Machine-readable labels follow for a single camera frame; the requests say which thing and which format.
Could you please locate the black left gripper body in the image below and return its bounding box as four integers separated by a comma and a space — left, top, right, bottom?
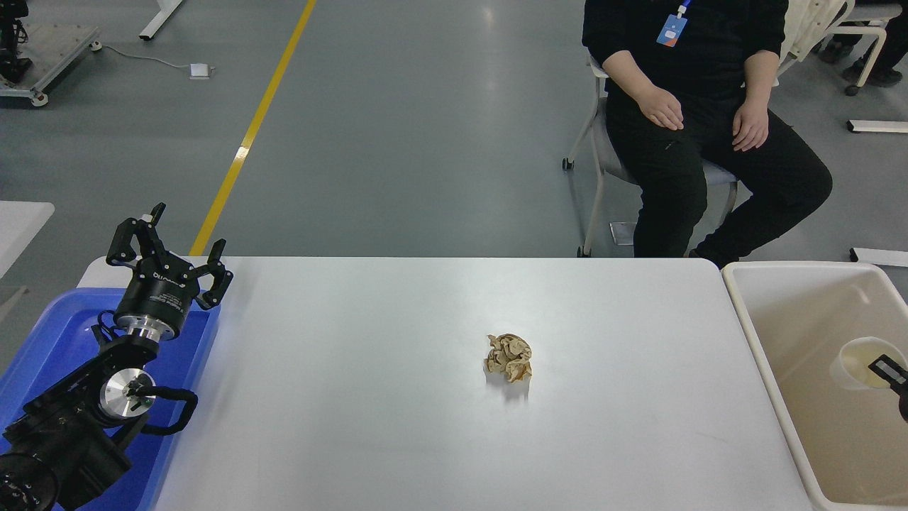
115, 257, 206, 329

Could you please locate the white paper cup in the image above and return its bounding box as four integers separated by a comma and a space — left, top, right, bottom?
829, 336, 908, 392

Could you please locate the tan paper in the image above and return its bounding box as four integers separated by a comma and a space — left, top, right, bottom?
485, 334, 533, 384

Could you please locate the blue lanyard badge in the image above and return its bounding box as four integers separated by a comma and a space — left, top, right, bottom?
656, 0, 692, 48

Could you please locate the person's left hand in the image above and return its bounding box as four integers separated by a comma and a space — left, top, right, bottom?
732, 101, 770, 153

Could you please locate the person's right hand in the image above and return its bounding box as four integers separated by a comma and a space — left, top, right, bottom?
636, 87, 685, 131

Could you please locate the blue plastic tray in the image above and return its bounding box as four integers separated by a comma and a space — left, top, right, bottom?
0, 287, 221, 511

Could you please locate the large pale bin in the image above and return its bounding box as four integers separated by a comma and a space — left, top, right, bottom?
721, 260, 908, 511

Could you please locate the white floor bar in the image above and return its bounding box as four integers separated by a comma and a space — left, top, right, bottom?
846, 119, 908, 134
850, 247, 908, 268

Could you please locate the white side table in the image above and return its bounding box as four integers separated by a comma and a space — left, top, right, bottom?
0, 201, 55, 279

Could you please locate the grey wheeled platform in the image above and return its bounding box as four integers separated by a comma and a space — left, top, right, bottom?
0, 21, 102, 107

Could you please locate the white table leg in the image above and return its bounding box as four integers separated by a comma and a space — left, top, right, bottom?
138, 0, 185, 40

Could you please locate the black machine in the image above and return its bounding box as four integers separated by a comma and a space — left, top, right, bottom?
0, 0, 33, 82

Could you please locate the person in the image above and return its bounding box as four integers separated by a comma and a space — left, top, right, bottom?
582, 0, 833, 269
816, 0, 908, 88

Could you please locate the grey office chair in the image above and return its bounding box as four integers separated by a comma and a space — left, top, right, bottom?
562, 53, 740, 258

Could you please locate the white office chair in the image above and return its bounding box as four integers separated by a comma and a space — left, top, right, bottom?
775, 0, 905, 97

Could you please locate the white power adapter with cable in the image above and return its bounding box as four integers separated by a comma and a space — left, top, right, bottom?
99, 44, 212, 79

